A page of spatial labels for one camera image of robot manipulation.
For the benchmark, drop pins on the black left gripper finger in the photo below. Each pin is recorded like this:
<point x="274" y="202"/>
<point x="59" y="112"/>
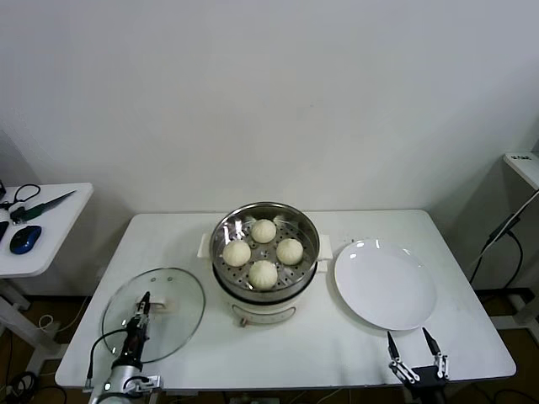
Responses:
<point x="146" y="301"/>
<point x="139" y="315"/>

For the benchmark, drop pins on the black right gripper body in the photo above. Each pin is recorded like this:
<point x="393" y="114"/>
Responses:
<point x="429" y="383"/>

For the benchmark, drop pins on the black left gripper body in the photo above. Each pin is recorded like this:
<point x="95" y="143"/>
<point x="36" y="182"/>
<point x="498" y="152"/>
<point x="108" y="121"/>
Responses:
<point x="135" y="343"/>

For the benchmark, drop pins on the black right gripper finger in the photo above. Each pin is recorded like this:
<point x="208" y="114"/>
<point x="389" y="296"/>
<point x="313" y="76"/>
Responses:
<point x="433" y="349"/>
<point x="398" y="357"/>

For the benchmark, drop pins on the round glass pot lid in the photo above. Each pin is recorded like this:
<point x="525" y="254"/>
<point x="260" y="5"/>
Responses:
<point x="166" y="306"/>

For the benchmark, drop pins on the white steamed baozi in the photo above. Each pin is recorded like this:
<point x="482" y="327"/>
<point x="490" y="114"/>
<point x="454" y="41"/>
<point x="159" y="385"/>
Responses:
<point x="264" y="231"/>
<point x="263" y="275"/>
<point x="289" y="251"/>
<point x="236" y="253"/>

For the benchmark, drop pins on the stainless steel steamer basket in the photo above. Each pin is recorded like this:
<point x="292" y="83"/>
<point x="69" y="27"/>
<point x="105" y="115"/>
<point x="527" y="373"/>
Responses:
<point x="264" y="252"/>

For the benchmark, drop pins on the round white plate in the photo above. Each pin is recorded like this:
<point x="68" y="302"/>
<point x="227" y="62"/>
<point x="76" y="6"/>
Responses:
<point x="385" y="286"/>

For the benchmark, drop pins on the white side table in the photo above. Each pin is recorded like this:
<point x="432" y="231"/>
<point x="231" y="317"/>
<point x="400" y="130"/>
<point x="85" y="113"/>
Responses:
<point x="63" y="227"/>

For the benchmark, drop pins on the white electric pot base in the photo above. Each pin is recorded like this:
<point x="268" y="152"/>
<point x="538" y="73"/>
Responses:
<point x="261" y="311"/>

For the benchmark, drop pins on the blue computer mouse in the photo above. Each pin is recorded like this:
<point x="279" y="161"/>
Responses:
<point x="26" y="239"/>

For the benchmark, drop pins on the white shelf stand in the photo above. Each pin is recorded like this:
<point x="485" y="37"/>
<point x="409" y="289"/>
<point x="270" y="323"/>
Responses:
<point x="526" y="168"/>

